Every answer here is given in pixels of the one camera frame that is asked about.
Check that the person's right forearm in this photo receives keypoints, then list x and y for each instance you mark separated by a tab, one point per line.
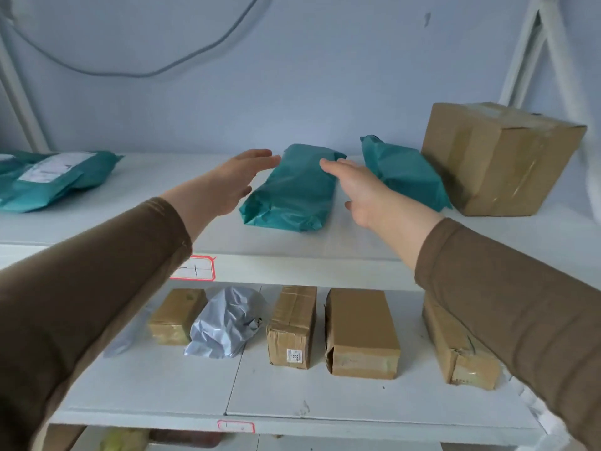
516	300

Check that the person's left hand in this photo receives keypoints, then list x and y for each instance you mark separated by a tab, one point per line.
230	183

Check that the small box shelf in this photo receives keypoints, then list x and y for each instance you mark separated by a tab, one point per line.
176	317

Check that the grey mailer bag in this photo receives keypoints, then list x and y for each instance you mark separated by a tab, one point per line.
136	333
225	324

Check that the person's left forearm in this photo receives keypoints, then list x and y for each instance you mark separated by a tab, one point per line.
84	300

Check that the narrow cardboard box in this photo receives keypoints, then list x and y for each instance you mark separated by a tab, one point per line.
291	324

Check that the large cardboard box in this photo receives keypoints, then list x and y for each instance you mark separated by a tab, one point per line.
497	159

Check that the teal mailer bag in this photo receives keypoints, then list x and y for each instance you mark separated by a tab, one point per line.
9	170
291	192
28	197
404	176

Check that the person's right hand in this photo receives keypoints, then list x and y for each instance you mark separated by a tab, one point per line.
371	201

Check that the white metal shelving rack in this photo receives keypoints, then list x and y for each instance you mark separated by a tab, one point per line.
375	403

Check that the long taped cardboard box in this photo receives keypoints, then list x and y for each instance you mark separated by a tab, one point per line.
458	356

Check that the cardboard box with torn flap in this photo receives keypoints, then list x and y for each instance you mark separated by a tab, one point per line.
361	328

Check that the yellow plastic bag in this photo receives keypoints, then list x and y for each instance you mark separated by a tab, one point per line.
124	441

